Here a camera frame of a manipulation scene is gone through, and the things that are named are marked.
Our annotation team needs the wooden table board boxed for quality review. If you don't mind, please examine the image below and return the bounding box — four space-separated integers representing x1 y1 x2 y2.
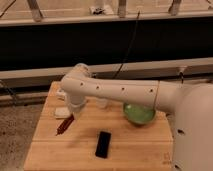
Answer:
24 82 173 171

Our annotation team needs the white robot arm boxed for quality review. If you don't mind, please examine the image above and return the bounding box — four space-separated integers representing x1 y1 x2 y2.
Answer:
61 63 213 171

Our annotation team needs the black cable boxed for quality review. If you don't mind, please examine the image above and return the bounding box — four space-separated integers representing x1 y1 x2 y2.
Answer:
112 9 141 80

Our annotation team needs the black rectangular block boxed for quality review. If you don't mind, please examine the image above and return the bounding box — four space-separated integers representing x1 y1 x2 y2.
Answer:
95 131 111 158

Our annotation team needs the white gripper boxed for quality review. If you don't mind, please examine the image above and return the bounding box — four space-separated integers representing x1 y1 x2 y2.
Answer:
67 95 87 119

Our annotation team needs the red pepper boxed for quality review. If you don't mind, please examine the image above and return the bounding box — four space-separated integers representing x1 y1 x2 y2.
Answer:
56 115 74 135

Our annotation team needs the green bowl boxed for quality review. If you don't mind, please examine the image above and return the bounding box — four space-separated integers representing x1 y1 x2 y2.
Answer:
123 103 156 125

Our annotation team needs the clear plastic cup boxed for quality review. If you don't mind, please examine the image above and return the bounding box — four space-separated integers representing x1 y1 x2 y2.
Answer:
97 98 109 109

